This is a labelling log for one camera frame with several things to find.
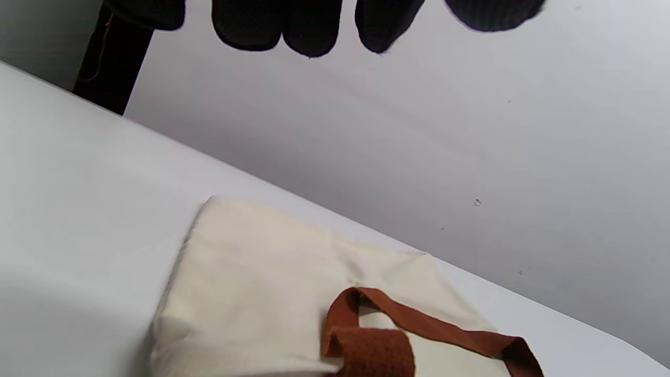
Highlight cream tote bag brown handles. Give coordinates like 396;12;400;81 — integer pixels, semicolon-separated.
148;195;545;377

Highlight black post with red wire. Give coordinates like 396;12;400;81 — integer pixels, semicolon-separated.
72;4;155;116

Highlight person's left hand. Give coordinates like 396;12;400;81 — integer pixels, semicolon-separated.
103;0;548;58

